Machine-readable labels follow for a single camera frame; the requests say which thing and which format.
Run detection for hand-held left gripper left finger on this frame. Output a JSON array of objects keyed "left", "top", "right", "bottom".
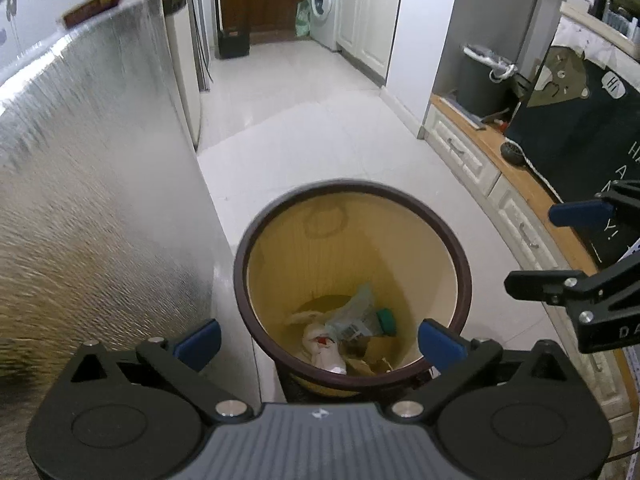
[{"left": 67, "top": 319, "right": 256, "bottom": 420}]

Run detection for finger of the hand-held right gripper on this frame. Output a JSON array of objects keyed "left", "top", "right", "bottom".
[
  {"left": 548, "top": 180, "right": 640, "bottom": 227},
  {"left": 504, "top": 252, "right": 640, "bottom": 325}
]

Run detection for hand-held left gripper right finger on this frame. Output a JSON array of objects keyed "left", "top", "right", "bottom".
[{"left": 382, "top": 319, "right": 573, "bottom": 420}]

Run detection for teal round lid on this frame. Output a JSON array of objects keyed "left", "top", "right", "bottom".
[{"left": 375, "top": 308, "right": 398, "bottom": 336}]

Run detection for brown wrapper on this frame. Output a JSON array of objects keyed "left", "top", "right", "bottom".
[{"left": 344, "top": 336, "right": 397, "bottom": 375}]

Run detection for clear plastic bag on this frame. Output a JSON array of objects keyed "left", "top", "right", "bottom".
[{"left": 324, "top": 284, "right": 382, "bottom": 343}]

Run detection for white paper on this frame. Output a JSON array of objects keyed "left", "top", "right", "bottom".
[{"left": 287, "top": 310, "right": 349, "bottom": 376}]

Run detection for yellow wastebasket with brown rim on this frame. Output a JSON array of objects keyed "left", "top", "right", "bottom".
[{"left": 232, "top": 178, "right": 474, "bottom": 402}]

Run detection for black bear print cloth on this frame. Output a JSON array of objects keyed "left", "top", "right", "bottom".
[{"left": 504, "top": 44, "right": 640, "bottom": 267}]

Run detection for small black round object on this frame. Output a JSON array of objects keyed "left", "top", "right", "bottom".
[{"left": 501, "top": 140, "right": 524, "bottom": 167}]

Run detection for white low cabinet wooden top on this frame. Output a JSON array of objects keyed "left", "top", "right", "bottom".
[{"left": 421, "top": 92, "right": 640, "bottom": 480}]

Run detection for grey bin with white bag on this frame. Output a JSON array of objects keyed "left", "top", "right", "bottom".
[{"left": 457, "top": 43, "right": 519, "bottom": 118}]

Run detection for white kitchen cabinets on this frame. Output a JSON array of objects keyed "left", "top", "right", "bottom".
[{"left": 335, "top": 0, "right": 407, "bottom": 84}]

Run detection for small black bin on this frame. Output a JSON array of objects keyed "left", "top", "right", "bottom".
[{"left": 216, "top": 27, "right": 251, "bottom": 60}]

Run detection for white washing machine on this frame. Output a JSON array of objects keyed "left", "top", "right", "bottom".
[{"left": 309, "top": 0, "right": 344, "bottom": 52}]

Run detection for green plastic bag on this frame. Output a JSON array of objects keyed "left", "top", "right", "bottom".
[{"left": 295, "top": 0, "right": 314, "bottom": 39}]

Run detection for red-brown flat box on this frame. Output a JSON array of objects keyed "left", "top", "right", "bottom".
[{"left": 62, "top": 0, "right": 129, "bottom": 29}]

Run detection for white wall shelf with bottles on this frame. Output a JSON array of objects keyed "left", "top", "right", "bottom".
[{"left": 559, "top": 0, "right": 640, "bottom": 58}]

